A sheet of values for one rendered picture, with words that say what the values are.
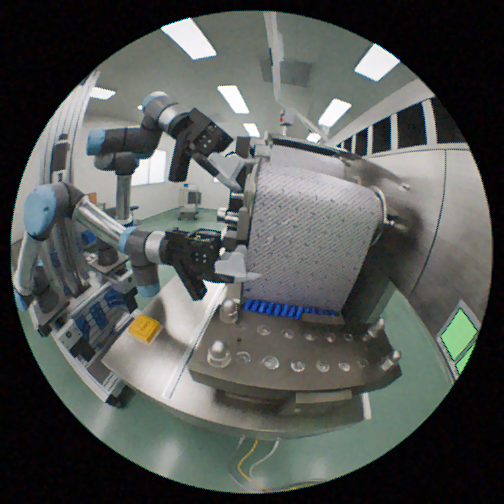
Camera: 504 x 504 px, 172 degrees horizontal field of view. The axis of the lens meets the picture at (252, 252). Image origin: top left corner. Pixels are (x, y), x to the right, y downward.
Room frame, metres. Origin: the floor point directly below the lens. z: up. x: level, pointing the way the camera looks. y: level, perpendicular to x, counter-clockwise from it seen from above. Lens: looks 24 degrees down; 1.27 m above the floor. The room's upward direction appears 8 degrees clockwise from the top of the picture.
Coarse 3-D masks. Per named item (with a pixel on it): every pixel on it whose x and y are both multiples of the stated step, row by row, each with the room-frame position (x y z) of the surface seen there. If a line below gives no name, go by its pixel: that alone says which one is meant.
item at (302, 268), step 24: (264, 240) 0.29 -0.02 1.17; (288, 240) 0.28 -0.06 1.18; (312, 240) 0.28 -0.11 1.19; (336, 240) 0.28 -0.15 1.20; (264, 264) 0.29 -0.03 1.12; (288, 264) 0.28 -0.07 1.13; (312, 264) 0.28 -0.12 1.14; (336, 264) 0.27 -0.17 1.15; (360, 264) 0.27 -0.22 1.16; (264, 288) 0.29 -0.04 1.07; (288, 288) 0.28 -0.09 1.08; (312, 288) 0.28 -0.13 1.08; (336, 288) 0.27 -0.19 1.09; (336, 312) 0.27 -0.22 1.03
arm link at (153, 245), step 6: (156, 234) 0.30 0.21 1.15; (162, 234) 0.30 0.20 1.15; (150, 240) 0.29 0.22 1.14; (156, 240) 0.29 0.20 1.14; (162, 240) 0.29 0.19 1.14; (150, 246) 0.28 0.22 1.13; (156, 246) 0.28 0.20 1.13; (150, 252) 0.28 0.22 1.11; (156, 252) 0.27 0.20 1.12; (150, 258) 0.28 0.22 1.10; (156, 258) 0.27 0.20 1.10; (162, 264) 0.29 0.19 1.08
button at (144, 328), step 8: (136, 320) 0.22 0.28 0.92; (144, 320) 0.23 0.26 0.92; (152, 320) 0.24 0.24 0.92; (128, 328) 0.19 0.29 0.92; (136, 328) 0.20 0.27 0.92; (144, 328) 0.21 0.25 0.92; (152, 328) 0.22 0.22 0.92; (136, 336) 0.18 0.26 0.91; (144, 336) 0.19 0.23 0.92; (152, 336) 0.20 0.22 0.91
